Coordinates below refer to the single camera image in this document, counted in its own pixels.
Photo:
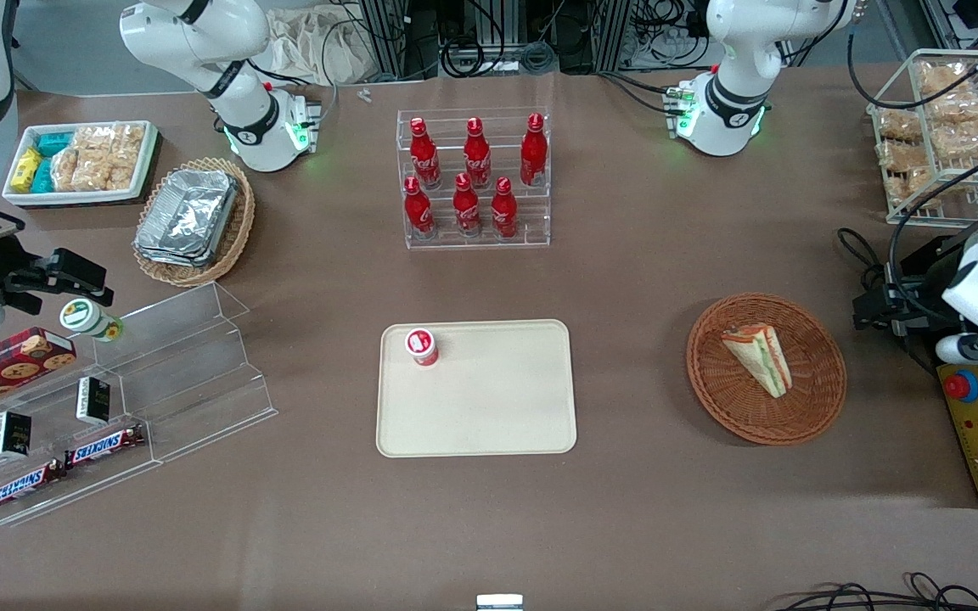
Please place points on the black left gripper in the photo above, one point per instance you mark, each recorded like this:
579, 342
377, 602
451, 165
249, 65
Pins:
907, 311

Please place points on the triangle sandwich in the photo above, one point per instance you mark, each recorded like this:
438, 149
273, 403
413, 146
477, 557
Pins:
762, 361

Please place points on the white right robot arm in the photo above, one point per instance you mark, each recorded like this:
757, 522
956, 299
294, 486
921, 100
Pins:
234, 93

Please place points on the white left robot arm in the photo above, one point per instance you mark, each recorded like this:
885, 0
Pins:
735, 93

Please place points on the round brown wicker basket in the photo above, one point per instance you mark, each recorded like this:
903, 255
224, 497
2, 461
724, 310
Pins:
812, 399

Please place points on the oval tan wicker basket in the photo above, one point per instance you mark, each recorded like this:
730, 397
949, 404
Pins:
238, 229

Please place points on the beige plastic tray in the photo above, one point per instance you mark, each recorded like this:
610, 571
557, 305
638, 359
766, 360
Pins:
489, 399

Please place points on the cup with green white lid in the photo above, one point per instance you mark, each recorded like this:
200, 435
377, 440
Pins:
81, 316

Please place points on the silver foil container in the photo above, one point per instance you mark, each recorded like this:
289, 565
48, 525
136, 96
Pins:
188, 212
166, 260

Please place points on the white rectangular snack bin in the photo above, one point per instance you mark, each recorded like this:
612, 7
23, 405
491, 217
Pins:
81, 198

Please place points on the red emergency stop button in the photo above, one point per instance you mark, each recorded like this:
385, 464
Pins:
960, 387

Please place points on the red plaid cookie box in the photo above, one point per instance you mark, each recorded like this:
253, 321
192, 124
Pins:
5, 365

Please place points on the teal snack packet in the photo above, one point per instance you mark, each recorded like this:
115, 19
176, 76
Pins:
42, 176
54, 143

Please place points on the clear rice cracker bag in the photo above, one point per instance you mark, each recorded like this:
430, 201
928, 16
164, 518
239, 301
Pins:
65, 170
902, 155
946, 78
94, 157
126, 157
900, 126
960, 140
909, 182
960, 107

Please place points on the small black box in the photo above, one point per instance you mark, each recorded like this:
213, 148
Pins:
10, 434
93, 400

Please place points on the yellow snack packet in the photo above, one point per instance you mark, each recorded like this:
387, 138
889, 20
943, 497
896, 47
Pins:
26, 170

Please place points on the clear acrylic step shelf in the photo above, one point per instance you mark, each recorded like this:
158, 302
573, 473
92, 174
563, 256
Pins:
192, 373

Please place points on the Snickers chocolate bar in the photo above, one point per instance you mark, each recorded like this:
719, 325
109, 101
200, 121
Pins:
26, 485
105, 445

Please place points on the cream cloth bag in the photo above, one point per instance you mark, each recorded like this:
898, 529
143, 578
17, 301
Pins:
302, 47

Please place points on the red cola bottle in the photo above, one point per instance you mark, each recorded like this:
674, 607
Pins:
534, 153
467, 210
418, 212
504, 212
425, 157
477, 157

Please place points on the red cup with white lid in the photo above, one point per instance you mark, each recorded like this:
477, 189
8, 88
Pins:
422, 346

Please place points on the clear acrylic bottle rack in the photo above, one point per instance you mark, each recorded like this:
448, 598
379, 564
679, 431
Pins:
531, 216

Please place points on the small white block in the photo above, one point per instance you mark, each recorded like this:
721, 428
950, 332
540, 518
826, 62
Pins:
499, 602

